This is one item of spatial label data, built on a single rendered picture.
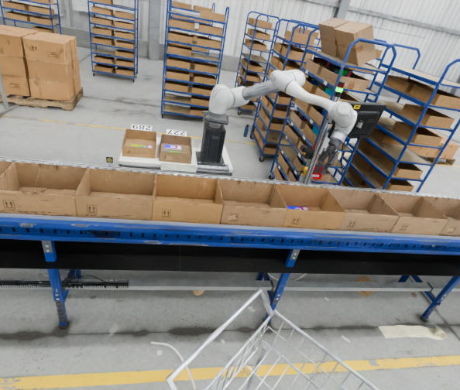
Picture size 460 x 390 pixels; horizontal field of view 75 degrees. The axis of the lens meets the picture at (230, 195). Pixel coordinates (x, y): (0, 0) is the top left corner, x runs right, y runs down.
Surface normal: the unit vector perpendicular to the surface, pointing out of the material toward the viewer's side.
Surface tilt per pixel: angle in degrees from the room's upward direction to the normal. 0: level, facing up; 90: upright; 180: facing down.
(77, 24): 90
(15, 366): 0
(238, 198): 89
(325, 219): 90
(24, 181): 89
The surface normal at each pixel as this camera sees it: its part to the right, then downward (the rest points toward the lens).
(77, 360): 0.18, -0.83
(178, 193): 0.14, 0.54
